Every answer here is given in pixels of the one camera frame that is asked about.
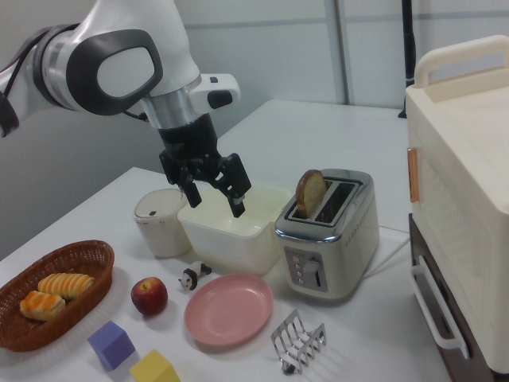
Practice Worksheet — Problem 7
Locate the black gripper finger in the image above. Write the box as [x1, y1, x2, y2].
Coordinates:
[158, 150, 203, 209]
[206, 153, 253, 219]

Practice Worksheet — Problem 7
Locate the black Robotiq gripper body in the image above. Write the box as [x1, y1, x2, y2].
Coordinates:
[157, 113, 223, 183]

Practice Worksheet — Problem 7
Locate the brown bread slice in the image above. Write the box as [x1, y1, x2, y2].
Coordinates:
[295, 169, 329, 219]

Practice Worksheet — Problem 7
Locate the pink plate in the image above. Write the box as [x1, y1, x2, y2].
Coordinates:
[184, 273, 275, 346]

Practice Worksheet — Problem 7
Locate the striped bread roll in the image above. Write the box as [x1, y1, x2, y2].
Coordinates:
[37, 272, 96, 302]

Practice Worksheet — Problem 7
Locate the small cream lidded bin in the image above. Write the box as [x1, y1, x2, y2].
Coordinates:
[133, 189, 192, 259]

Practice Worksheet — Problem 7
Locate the cream rectangular plastic container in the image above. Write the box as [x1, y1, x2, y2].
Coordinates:
[177, 182, 294, 278]

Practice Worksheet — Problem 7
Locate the small panda figurine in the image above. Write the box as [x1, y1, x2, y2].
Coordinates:
[178, 260, 212, 294]

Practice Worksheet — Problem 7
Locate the red apple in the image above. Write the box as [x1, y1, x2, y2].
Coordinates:
[130, 276, 169, 317]

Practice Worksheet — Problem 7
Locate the brown wicker basket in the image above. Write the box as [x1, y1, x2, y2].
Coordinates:
[0, 239, 116, 353]

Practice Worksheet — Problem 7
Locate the cream and chrome toaster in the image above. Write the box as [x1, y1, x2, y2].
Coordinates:
[274, 168, 381, 306]

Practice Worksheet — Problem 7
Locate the metal toast rack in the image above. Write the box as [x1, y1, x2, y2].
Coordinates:
[270, 309, 328, 376]

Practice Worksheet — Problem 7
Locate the purple foam cube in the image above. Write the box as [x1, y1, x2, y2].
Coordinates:
[87, 320, 137, 372]

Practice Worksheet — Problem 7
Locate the yellow foam cube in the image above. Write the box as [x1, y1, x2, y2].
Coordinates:
[130, 349, 180, 382]

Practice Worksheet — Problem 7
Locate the orange glazed pastry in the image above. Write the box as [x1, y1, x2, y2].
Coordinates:
[19, 290, 67, 322]

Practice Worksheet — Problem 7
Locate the black vertical pole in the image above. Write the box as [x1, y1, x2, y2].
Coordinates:
[398, 0, 418, 119]

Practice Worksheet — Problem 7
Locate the white toaster power cable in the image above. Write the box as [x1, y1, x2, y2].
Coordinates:
[365, 236, 410, 279]

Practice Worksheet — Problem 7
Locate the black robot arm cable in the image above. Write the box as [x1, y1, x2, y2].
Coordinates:
[0, 25, 49, 138]

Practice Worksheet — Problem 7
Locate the cream cabinet with handle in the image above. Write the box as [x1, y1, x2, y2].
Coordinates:
[404, 34, 509, 375]

